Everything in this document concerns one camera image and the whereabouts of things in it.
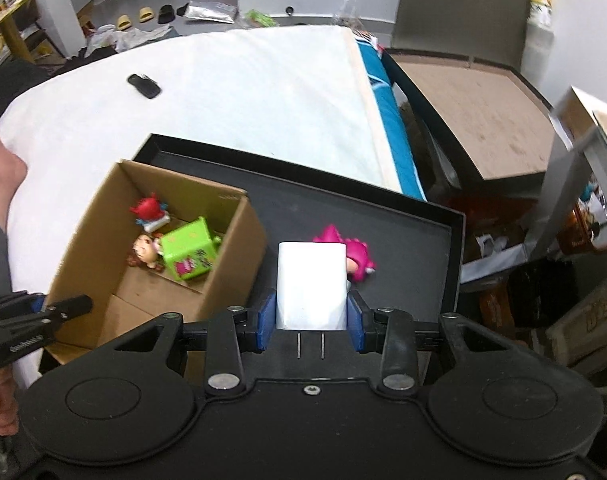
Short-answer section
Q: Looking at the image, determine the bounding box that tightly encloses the white charger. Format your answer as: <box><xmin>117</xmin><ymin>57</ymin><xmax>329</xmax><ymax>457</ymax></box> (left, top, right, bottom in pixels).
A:
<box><xmin>276</xmin><ymin>241</ymin><xmax>349</xmax><ymax>361</ymax></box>

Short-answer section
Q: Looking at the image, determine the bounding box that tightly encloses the black tray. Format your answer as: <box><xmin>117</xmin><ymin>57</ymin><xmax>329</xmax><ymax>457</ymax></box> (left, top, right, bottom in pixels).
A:
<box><xmin>38</xmin><ymin>133</ymin><xmax>467</xmax><ymax>377</ymax></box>

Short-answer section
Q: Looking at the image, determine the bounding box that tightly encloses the white plastic bag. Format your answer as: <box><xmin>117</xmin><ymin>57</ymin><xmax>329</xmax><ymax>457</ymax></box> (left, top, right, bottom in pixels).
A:
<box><xmin>85</xmin><ymin>24</ymin><xmax>180</xmax><ymax>54</ymax></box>

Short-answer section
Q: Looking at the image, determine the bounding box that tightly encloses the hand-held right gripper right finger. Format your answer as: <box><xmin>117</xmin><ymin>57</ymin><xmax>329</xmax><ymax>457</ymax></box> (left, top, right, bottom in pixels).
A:
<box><xmin>347</xmin><ymin>291</ymin><xmax>509</xmax><ymax>392</ymax></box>

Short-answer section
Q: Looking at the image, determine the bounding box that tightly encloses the white plastic container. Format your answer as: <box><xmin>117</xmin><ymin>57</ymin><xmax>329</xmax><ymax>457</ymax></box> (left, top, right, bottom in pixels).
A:
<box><xmin>520</xmin><ymin>22</ymin><xmax>555</xmax><ymax>82</ymax></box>

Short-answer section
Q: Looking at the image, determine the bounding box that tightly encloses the silver foil bag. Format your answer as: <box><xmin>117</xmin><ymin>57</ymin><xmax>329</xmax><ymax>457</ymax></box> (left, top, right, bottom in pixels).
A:
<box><xmin>186</xmin><ymin>1</ymin><xmax>239</xmax><ymax>24</ymax></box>

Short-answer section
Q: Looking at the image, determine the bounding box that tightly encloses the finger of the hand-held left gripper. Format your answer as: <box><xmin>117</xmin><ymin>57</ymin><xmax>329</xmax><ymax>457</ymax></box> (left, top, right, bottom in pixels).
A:
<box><xmin>32</xmin><ymin>294</ymin><xmax>94</xmax><ymax>332</ymax></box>

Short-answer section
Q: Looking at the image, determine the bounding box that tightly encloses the grey desk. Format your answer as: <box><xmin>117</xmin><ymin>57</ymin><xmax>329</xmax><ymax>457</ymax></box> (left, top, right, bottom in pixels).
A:
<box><xmin>526</xmin><ymin>85</ymin><xmax>607</xmax><ymax>262</ymax></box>

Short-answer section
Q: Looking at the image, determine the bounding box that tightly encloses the black hairbrush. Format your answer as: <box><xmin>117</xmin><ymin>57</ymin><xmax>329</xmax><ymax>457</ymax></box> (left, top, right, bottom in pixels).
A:
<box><xmin>127</xmin><ymin>73</ymin><xmax>162</xmax><ymax>100</ymax></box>

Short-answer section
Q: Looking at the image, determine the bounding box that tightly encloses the blue patterned sheet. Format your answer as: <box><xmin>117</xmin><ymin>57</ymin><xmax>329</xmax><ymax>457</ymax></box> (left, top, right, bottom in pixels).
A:
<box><xmin>354</xmin><ymin>29</ymin><xmax>428</xmax><ymax>202</ymax></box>

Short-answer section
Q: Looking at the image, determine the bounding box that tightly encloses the green plastic bag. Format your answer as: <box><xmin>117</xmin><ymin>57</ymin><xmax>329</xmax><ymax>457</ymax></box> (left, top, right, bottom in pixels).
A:
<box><xmin>243</xmin><ymin>9</ymin><xmax>277</xmax><ymax>29</ymax></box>

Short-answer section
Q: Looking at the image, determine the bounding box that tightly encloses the red toy figure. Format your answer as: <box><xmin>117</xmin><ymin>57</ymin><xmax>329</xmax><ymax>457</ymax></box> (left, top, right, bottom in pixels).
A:
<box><xmin>130</xmin><ymin>192</ymin><xmax>171</xmax><ymax>234</ymax></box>

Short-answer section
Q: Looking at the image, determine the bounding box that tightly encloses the pink toy figure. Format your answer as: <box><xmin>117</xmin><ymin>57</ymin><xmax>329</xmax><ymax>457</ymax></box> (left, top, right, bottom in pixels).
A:
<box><xmin>312</xmin><ymin>224</ymin><xmax>379</xmax><ymax>282</ymax></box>

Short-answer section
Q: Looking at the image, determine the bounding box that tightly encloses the brown cardboard box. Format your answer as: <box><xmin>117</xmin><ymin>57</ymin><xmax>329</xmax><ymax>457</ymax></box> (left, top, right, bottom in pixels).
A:
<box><xmin>44</xmin><ymin>159</ymin><xmax>268</xmax><ymax>367</ymax></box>

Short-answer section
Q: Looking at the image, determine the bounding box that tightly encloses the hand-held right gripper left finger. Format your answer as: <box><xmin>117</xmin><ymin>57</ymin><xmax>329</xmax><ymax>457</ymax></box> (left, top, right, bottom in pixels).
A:
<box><xmin>108</xmin><ymin>291</ymin><xmax>277</xmax><ymax>393</ymax></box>

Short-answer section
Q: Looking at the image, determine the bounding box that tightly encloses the green toy box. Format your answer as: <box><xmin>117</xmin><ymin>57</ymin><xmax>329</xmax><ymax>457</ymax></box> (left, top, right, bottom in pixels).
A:
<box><xmin>160</xmin><ymin>216</ymin><xmax>222</xmax><ymax>284</ymax></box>

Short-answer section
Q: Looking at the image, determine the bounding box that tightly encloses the person's left hand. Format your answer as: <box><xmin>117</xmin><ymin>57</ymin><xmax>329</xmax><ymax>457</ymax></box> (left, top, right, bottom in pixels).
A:
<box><xmin>0</xmin><ymin>372</ymin><xmax>22</xmax><ymax>437</ymax></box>

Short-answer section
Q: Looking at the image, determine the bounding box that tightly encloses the brown-haired doll figure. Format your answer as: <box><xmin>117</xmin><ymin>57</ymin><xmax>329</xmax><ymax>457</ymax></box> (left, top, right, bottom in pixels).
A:
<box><xmin>127</xmin><ymin>232</ymin><xmax>166</xmax><ymax>272</ymax></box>

